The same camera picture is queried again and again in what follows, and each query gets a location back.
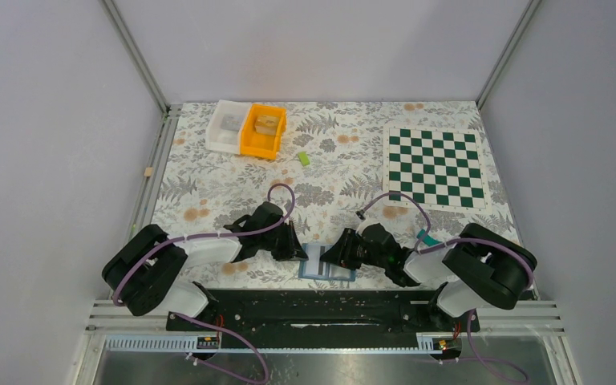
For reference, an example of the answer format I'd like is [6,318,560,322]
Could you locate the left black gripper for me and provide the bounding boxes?
[260,221,308,262]

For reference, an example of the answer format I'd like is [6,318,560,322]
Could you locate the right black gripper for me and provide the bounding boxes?
[319,227,388,270]

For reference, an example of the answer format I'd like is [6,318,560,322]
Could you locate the blue card holder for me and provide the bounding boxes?
[298,243,356,282]

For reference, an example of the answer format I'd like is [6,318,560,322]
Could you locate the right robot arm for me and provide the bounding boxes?
[320,221,537,330]

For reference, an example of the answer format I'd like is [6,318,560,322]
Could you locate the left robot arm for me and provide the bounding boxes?
[101,202,307,330]

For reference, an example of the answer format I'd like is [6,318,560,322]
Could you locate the teal small piece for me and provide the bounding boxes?
[417,230,441,247]

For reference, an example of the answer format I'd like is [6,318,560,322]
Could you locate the small green block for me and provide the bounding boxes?
[298,152,310,167]

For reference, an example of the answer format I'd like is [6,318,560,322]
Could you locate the floral table mat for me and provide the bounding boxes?
[143,100,535,292]

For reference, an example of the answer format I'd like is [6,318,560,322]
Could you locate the orange plastic bin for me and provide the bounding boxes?
[240,103,286,160]

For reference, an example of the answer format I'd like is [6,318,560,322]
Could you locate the tan item in orange bin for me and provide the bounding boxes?
[254,115,280,136]

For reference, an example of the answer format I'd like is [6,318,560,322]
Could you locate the green white chessboard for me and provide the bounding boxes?
[383,125,492,214]

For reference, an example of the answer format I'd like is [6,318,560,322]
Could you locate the white plastic bin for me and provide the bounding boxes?
[205,100,252,155]

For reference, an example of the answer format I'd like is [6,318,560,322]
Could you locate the grey item in white bin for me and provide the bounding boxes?
[221,114,242,132]

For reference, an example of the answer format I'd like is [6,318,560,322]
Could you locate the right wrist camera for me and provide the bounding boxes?
[355,210,378,235]

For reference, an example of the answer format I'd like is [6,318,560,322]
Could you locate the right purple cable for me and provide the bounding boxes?
[358,191,537,288]

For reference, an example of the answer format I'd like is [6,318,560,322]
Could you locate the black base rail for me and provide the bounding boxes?
[165,286,482,352]

